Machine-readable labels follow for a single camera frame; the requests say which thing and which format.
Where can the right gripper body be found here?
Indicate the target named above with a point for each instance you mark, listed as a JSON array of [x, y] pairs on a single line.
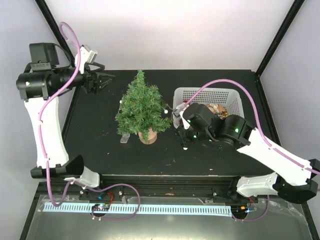
[[198, 136]]

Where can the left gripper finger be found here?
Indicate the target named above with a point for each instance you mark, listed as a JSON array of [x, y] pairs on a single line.
[[103, 83], [104, 75]]

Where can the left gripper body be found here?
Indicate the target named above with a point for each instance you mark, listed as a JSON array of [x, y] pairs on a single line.
[[90, 86]]

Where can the clear battery box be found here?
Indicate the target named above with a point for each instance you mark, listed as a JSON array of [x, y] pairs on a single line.
[[125, 138]]

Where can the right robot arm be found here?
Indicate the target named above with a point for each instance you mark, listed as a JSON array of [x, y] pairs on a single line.
[[292, 176]]

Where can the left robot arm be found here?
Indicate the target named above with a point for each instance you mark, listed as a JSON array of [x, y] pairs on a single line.
[[40, 86]]

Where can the wooden tree base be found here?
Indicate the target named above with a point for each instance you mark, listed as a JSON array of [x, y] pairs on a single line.
[[148, 137]]

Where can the small green christmas tree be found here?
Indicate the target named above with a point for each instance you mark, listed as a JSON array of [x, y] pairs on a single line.
[[141, 108]]

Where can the white plastic basket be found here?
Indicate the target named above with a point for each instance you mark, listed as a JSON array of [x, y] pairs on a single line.
[[228, 98]]

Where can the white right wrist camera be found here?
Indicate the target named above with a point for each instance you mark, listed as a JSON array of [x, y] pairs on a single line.
[[177, 116]]

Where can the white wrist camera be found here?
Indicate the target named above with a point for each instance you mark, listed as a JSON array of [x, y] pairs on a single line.
[[177, 116], [86, 56]]

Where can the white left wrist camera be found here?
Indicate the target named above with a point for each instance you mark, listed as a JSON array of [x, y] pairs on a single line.
[[86, 56]]

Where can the white slotted cable duct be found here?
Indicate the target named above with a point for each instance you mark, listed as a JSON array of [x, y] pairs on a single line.
[[142, 209]]

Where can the black aluminium rail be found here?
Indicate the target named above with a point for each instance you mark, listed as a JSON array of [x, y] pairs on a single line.
[[219, 189]]

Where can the black frame post left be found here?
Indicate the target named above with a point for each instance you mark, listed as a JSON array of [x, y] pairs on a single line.
[[53, 25]]

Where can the black frame post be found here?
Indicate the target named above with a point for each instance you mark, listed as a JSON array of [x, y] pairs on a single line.
[[53, 25], [284, 27]]

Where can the black frame post right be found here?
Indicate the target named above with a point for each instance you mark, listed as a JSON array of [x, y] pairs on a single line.
[[284, 27]]

